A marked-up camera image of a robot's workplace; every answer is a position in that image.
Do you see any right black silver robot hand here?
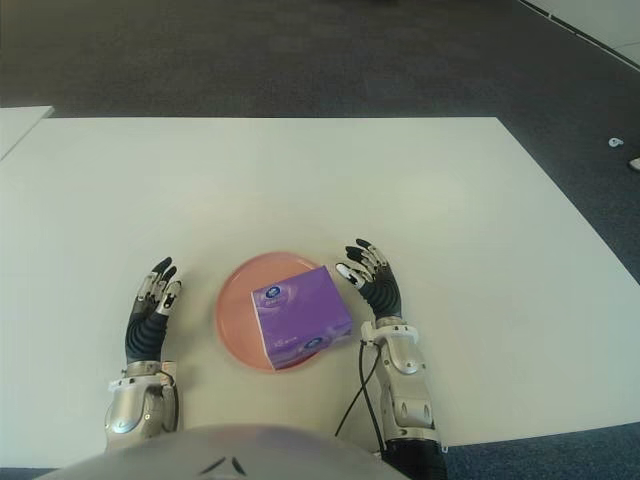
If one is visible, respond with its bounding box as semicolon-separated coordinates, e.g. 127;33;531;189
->
335;238;405;321

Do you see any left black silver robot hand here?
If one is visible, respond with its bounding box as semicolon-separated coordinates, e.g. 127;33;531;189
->
123;257;184;365

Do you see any purple tissue paper pack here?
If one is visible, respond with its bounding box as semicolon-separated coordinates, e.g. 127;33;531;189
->
251;265;354;371

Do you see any pink round plate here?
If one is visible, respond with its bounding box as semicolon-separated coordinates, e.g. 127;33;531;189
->
214;251;326;374

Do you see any grey robot torso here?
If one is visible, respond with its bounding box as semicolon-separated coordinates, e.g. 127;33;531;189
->
47;423;401;480

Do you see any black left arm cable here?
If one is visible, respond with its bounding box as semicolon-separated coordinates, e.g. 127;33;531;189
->
159;372;180;432

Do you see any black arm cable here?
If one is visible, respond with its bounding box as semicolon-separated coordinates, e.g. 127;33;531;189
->
159;372;180;432
334;339;389;451

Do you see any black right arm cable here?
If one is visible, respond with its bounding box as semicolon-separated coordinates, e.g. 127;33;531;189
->
334;339;389;451

